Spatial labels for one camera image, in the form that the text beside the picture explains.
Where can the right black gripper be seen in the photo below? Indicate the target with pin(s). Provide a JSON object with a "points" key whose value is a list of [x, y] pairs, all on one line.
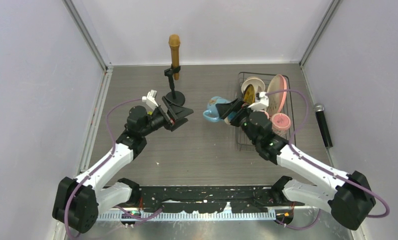
{"points": [[224, 109]]}

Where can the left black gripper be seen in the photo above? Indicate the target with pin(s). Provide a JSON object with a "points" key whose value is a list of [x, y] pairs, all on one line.
{"points": [[175, 112]]}

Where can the blue butterfly mug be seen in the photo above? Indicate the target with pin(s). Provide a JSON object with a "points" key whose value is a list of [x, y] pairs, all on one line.
{"points": [[211, 114]]}

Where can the pink patterned mug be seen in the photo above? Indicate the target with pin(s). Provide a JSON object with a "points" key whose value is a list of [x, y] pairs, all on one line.
{"points": [[281, 123]]}

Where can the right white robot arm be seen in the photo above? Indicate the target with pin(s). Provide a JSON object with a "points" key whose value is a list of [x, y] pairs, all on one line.
{"points": [[345, 196]]}

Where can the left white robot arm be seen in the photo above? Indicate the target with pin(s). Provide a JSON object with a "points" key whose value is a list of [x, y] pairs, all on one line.
{"points": [[79, 201]]}

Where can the yellow plate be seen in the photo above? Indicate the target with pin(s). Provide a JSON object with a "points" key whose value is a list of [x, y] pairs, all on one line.
{"points": [[249, 94]]}

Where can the white ceramic bowl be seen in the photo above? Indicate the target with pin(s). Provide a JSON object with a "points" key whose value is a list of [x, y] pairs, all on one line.
{"points": [[256, 82]]}

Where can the large pink cream plate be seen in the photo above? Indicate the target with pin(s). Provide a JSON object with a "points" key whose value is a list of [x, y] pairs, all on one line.
{"points": [[277, 99]]}

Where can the brown microphone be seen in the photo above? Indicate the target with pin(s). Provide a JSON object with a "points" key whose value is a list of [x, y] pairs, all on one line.
{"points": [[174, 44]]}

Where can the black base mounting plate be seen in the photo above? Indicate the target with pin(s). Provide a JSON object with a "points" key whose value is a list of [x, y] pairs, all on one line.
{"points": [[208, 199]]}

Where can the black handheld microphone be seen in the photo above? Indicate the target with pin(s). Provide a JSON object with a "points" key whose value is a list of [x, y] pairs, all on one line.
{"points": [[323, 126]]}

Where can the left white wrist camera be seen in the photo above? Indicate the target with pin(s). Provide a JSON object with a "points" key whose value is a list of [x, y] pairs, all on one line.
{"points": [[150, 100]]}

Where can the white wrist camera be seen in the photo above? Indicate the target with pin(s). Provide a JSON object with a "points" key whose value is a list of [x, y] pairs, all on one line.
{"points": [[150, 100], [261, 102]]}

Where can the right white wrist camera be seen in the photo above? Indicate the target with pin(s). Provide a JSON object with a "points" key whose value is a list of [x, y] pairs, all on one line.
{"points": [[261, 102]]}

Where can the black wire dish rack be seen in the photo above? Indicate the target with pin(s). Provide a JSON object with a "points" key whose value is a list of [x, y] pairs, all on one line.
{"points": [[241, 140]]}

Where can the aluminium frame rail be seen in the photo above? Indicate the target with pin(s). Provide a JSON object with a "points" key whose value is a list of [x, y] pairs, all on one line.
{"points": [[94, 122]]}

